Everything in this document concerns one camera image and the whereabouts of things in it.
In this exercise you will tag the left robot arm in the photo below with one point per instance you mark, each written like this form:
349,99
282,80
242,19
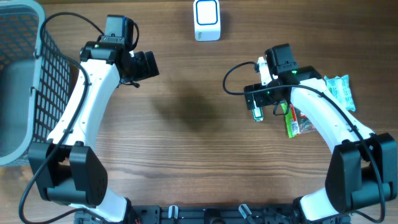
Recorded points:
65,167

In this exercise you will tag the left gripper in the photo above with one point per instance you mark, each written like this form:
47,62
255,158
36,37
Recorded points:
145,71

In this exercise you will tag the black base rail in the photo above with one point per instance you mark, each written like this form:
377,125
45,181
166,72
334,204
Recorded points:
268,214

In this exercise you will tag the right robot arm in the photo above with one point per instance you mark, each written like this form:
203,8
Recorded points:
362,170

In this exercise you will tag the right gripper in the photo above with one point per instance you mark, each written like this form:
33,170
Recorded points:
262,101

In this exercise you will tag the white barcode scanner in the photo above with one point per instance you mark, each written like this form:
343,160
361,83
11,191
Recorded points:
207,20

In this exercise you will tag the green snack bag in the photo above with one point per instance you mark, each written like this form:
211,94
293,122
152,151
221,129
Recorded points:
296,122

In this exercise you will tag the grey plastic shopping basket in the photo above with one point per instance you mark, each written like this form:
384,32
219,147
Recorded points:
35,84

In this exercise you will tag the dark green gum pack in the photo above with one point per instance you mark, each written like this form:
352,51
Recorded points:
257,114

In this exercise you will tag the teal white snack packet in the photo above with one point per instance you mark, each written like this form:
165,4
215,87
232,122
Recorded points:
339,88

